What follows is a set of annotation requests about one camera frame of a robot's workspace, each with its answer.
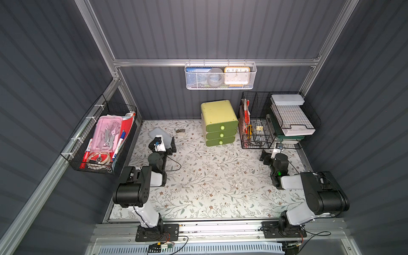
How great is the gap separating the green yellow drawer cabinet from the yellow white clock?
16cm

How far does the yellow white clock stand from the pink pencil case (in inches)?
24.1

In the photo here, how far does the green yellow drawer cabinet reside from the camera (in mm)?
930

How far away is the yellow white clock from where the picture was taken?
898mm

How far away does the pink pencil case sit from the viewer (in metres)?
0.69
